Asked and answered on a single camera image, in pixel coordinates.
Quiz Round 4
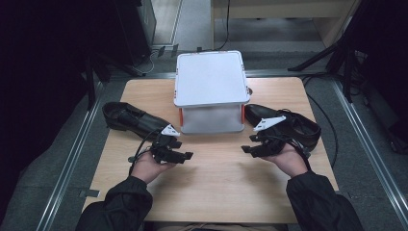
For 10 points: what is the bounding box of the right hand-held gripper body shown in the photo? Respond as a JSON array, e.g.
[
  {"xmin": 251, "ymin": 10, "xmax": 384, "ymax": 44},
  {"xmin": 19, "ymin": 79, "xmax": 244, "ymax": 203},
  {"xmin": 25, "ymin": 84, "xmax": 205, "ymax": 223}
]
[{"xmin": 252, "ymin": 115, "xmax": 288, "ymax": 158}]

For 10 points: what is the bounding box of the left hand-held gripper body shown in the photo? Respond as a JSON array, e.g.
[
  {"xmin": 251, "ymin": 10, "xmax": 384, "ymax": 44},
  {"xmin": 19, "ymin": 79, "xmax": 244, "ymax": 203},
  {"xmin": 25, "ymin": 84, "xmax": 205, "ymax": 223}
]
[{"xmin": 149, "ymin": 124, "xmax": 181, "ymax": 165}]

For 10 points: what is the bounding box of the black leather shoe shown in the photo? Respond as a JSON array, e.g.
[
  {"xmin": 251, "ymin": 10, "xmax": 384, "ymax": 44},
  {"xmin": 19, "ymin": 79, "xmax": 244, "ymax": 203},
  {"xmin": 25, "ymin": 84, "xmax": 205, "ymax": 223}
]
[
  {"xmin": 101, "ymin": 101, "xmax": 172, "ymax": 141},
  {"xmin": 243, "ymin": 103, "xmax": 322, "ymax": 152}
]

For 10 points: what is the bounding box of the white lidded storage box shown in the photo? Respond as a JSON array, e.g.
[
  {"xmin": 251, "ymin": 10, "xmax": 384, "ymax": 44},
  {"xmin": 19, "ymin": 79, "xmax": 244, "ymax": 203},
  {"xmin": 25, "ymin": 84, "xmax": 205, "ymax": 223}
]
[{"xmin": 173, "ymin": 50, "xmax": 251, "ymax": 135}]

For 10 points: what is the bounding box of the person's left hand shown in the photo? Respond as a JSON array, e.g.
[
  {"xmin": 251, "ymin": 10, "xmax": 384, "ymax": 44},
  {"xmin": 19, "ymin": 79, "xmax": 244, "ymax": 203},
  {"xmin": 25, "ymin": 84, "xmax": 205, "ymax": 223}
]
[{"xmin": 131, "ymin": 150, "xmax": 177, "ymax": 185}]

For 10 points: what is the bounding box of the person's right hand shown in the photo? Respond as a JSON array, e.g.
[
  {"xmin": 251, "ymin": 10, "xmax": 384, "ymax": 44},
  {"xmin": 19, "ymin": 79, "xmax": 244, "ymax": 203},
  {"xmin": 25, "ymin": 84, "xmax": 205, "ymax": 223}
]
[{"xmin": 260, "ymin": 143, "xmax": 311, "ymax": 179}]

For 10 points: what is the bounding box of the grey tape strip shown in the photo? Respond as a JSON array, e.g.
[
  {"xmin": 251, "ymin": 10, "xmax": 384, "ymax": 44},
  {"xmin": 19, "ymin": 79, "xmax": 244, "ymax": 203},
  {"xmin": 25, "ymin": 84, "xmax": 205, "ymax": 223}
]
[{"xmin": 78, "ymin": 189, "xmax": 101, "ymax": 199}]

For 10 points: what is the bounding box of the black stand with legs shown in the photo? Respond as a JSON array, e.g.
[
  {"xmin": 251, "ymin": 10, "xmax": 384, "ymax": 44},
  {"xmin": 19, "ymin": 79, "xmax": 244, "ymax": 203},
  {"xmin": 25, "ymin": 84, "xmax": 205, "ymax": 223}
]
[{"xmin": 84, "ymin": 52, "xmax": 147, "ymax": 112}]

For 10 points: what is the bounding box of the black tripod stand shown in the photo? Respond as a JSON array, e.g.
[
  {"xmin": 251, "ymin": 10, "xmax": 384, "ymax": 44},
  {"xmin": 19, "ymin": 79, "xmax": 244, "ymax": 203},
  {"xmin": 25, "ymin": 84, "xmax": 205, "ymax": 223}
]
[{"xmin": 287, "ymin": 0, "xmax": 373, "ymax": 104}]

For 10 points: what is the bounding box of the dark computer tower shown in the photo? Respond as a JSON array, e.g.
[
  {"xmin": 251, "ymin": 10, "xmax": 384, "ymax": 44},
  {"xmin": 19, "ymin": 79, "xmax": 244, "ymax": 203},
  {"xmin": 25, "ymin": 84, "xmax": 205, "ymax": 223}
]
[{"xmin": 114, "ymin": 0, "xmax": 158, "ymax": 66}]

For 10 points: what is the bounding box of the left hand-held gripper black cable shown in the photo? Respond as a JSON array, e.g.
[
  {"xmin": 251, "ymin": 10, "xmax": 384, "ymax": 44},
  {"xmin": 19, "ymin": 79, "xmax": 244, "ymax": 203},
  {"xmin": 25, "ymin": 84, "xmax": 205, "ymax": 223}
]
[{"xmin": 127, "ymin": 127, "xmax": 163, "ymax": 177}]

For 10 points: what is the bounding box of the hand-held gripper black cable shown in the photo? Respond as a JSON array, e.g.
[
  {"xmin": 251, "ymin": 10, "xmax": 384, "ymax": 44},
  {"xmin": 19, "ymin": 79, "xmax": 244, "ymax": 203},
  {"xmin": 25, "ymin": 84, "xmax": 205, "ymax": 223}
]
[
  {"xmin": 268, "ymin": 134, "xmax": 313, "ymax": 172},
  {"xmin": 127, "ymin": 127, "xmax": 163, "ymax": 177}
]

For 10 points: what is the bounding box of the right hand-held gripper black cable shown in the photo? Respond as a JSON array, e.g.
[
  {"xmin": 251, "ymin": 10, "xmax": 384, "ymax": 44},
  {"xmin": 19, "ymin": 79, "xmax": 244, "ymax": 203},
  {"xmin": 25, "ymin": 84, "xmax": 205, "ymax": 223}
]
[{"xmin": 268, "ymin": 134, "xmax": 313, "ymax": 172}]

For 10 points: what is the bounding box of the black floor cable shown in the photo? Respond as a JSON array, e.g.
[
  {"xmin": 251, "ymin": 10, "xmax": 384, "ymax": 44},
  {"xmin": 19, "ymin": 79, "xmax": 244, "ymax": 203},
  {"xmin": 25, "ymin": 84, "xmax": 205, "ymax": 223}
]
[{"xmin": 300, "ymin": 74, "xmax": 340, "ymax": 170}]

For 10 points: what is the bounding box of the white floor cable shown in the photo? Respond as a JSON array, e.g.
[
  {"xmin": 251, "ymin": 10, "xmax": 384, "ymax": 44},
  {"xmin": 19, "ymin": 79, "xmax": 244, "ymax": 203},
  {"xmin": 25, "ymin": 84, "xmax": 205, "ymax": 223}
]
[{"xmin": 133, "ymin": 50, "xmax": 156, "ymax": 75}]

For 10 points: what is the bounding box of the metal floor rail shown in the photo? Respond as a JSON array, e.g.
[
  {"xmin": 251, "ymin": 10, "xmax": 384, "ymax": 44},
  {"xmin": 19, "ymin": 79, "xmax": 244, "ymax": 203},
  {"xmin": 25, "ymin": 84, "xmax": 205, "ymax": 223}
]
[
  {"xmin": 34, "ymin": 81, "xmax": 105, "ymax": 231},
  {"xmin": 331, "ymin": 78, "xmax": 408, "ymax": 229}
]

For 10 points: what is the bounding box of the thin black hanging cable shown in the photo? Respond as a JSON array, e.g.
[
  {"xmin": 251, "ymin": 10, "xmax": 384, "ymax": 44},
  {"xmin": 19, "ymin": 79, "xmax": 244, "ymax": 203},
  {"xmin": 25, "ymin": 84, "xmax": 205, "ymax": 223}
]
[{"xmin": 214, "ymin": 0, "xmax": 232, "ymax": 52}]

